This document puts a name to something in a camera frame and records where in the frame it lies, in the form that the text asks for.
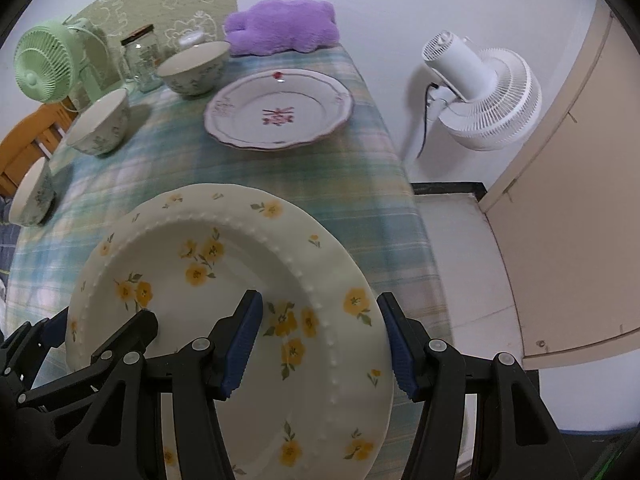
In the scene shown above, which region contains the white floor fan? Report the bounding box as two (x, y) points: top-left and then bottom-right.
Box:
(405, 31), (543, 161)

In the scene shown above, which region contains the beige door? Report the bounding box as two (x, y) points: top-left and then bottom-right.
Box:
(479, 0), (640, 371)

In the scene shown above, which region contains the plaid tablecloth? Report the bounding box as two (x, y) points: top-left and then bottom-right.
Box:
(5, 42), (468, 480)

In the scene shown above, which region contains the black fan cable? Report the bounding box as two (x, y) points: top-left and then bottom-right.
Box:
(418, 82), (440, 158)

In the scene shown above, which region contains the yellow flower plate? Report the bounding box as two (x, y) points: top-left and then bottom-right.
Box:
(65, 183), (394, 480)

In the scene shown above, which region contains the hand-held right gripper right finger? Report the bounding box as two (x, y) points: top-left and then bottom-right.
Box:
(376, 292), (581, 480)

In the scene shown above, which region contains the purple plush pillow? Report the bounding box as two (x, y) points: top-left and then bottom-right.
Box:
(223, 0), (341, 56)

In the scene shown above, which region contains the glass mason jar mug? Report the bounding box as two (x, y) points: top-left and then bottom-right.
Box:
(120, 25), (163, 93)

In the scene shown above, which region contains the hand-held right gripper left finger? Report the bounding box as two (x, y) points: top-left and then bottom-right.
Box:
(60, 289), (264, 480)

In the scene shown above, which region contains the blue-grey plaid quilt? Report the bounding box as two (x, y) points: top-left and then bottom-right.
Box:
(0, 197), (24, 311)

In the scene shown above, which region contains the green desk fan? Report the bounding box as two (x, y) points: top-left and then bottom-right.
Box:
(14, 17), (126, 113)

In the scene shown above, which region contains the floral ceramic bowl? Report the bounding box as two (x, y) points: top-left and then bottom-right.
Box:
(8, 158), (55, 226)
(65, 88), (132, 156)
(156, 41), (231, 97)

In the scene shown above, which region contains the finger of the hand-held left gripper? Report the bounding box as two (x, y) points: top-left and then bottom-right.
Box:
(0, 307), (69, 386)
(15, 309), (160, 411)

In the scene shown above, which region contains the pink flower plate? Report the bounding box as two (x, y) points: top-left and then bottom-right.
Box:
(204, 68), (355, 151)

